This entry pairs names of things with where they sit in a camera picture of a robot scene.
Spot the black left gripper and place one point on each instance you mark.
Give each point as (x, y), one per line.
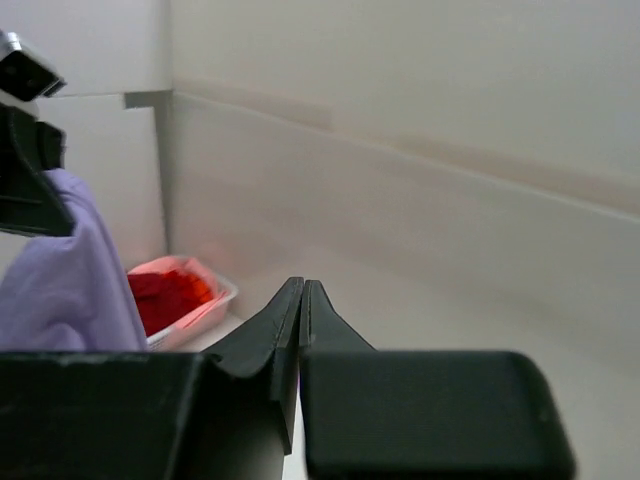
(30, 205)

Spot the orange t shirt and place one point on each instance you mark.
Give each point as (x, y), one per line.
(190, 289)

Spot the dark red t shirt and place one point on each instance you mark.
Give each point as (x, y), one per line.
(162, 298)

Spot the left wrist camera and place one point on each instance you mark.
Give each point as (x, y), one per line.
(24, 74)

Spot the white plastic laundry basket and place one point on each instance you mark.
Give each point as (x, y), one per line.
(172, 337)

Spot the purple t shirt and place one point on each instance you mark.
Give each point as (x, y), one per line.
(70, 293)

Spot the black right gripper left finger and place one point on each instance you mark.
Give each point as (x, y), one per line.
(227, 412)

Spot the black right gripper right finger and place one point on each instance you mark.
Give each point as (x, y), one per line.
(437, 414)

